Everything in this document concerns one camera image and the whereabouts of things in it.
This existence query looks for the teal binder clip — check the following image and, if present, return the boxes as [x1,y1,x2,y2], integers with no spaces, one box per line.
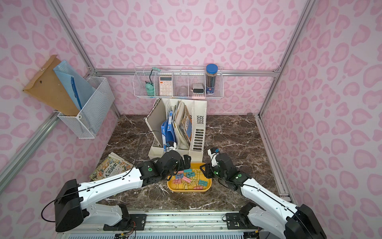
[184,169,196,178]
[198,180,209,187]

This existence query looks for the yellow plastic storage box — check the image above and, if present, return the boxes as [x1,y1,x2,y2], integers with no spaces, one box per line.
[167,163,212,193]

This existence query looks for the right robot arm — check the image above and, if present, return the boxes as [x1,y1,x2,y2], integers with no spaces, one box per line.
[203,147,327,239]

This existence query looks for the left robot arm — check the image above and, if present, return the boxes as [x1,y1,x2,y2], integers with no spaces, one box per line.
[52,150,192,233]

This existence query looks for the blue binder clip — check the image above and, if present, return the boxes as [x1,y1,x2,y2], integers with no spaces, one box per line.
[175,174,184,180]

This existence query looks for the blue binder folder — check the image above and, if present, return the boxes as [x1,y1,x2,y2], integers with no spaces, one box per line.
[161,111,177,152]

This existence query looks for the white desktop file organizer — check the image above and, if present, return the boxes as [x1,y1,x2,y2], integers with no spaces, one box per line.
[145,98,208,162]

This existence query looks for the books in organizer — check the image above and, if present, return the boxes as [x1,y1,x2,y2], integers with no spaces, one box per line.
[173,100,193,150]

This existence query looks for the grey spiral notebook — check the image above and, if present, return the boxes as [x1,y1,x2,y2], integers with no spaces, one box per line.
[145,98,167,147]

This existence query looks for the illustrated children's book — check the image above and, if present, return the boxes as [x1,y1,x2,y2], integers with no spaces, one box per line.
[90,152,133,181]

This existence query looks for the clear glass jar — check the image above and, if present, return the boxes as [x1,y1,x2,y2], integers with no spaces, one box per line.
[178,86,189,97]

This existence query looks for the green desk lamp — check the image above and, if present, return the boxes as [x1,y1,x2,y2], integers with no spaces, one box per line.
[145,67,161,97]

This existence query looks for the white digital clock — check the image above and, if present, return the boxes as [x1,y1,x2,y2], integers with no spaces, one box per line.
[192,83,205,98]

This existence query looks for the pink white calculator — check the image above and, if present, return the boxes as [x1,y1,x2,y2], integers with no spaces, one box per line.
[159,76,173,96]

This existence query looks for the blue lid pencil tube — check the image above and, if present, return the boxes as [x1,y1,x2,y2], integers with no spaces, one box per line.
[206,64,218,95]

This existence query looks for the light blue document folder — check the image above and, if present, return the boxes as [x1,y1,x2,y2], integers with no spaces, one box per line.
[53,60,95,110]

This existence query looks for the brown kraft envelope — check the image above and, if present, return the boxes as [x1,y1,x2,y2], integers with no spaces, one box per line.
[23,55,80,117]

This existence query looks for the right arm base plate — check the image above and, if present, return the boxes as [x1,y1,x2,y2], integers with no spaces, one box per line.
[222,213,262,230]

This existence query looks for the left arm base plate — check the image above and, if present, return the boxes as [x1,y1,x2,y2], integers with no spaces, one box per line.
[103,214,147,232]

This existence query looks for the clear wall shelf organizer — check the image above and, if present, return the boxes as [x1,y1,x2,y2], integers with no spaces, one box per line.
[133,65,224,100]

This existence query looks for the white mesh wall basket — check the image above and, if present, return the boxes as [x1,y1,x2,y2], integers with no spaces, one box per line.
[58,77,115,139]

